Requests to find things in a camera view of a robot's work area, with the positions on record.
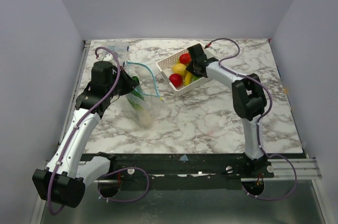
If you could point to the clear plastic parts box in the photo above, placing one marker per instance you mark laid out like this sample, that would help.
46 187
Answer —
120 47

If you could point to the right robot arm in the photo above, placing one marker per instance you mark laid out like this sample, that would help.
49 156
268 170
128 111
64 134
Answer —
248 98

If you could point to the green toy leek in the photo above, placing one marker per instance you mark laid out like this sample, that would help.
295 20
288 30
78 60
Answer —
141 111

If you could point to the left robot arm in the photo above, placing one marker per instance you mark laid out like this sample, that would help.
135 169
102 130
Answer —
64 180

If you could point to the yellow toy lemon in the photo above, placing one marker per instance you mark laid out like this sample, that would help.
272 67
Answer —
180 69

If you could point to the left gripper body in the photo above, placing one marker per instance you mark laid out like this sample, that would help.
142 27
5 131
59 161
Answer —
119 89

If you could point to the yellow toy banana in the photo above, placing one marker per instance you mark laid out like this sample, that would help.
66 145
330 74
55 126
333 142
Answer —
188 78

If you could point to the red orange toy mango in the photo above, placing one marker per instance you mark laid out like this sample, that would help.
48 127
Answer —
185 58

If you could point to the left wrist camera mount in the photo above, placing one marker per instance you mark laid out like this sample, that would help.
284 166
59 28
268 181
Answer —
110 57

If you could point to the red toy apple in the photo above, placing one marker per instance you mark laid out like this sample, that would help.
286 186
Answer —
176 80

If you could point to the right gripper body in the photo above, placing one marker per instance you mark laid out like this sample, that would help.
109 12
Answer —
194 66

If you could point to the clear zip top bag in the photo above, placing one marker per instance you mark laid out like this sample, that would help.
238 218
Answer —
149 87

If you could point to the green toy starfruit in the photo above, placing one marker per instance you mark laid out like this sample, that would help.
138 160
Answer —
195 78

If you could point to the black metal base rail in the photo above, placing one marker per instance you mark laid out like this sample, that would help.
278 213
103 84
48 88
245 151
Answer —
136 172

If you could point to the white perforated plastic basket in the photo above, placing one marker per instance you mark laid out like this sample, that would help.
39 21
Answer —
164 67

